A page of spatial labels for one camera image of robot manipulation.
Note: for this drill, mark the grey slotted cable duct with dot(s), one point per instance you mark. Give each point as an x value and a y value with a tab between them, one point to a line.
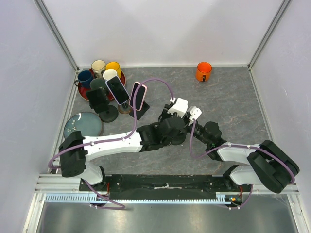
94	199

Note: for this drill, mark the white mug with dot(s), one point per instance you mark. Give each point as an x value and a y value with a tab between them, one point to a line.
109	74

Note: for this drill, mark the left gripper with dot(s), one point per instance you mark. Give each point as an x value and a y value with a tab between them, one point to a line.
164	113

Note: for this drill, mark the cream mug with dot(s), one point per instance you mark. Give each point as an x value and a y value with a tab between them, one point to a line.
98	67

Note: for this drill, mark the wooden round-base phone stand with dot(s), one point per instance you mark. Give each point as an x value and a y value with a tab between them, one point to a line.
124	108

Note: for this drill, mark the dark green mug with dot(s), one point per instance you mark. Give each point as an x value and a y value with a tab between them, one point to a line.
98	83

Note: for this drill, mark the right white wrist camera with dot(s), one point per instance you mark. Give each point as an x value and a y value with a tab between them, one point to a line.
194	113

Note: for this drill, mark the orange mug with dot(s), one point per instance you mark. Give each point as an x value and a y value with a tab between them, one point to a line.
203	72

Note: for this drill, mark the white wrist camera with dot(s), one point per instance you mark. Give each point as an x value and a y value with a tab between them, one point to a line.
194	113
179	107

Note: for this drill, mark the red round tray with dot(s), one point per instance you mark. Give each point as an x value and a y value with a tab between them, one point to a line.
82	91

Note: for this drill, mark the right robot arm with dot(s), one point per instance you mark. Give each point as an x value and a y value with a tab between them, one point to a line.
263	163

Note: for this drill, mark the yellow mug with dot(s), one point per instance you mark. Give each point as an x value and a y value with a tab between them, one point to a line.
115	66

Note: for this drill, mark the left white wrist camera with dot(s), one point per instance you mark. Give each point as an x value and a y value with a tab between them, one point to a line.
179	107

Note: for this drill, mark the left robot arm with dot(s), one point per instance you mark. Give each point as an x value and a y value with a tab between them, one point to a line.
78	151

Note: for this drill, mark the phone in purple case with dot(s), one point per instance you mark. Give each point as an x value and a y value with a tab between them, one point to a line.
118	90

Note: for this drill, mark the blue ceramic plate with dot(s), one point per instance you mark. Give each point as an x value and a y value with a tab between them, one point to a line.
88	123

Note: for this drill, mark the black round-base left stand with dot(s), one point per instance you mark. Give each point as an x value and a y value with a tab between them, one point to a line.
110	115

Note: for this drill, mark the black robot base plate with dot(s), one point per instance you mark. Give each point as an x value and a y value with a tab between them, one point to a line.
167	187

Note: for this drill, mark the phone in pink case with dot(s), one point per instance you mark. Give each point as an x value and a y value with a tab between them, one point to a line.
140	96

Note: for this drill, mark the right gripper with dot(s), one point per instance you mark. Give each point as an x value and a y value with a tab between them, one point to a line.
187	121

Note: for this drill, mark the black phone on left stand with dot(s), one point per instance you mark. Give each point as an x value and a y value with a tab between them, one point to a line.
97	100

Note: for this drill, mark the black round-base phone stand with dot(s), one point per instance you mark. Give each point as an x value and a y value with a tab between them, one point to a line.
178	139

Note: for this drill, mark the black flat-base phone stand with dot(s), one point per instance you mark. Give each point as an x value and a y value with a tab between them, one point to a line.
143	110

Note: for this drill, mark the blue mug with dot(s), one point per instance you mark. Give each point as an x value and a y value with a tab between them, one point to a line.
85	77

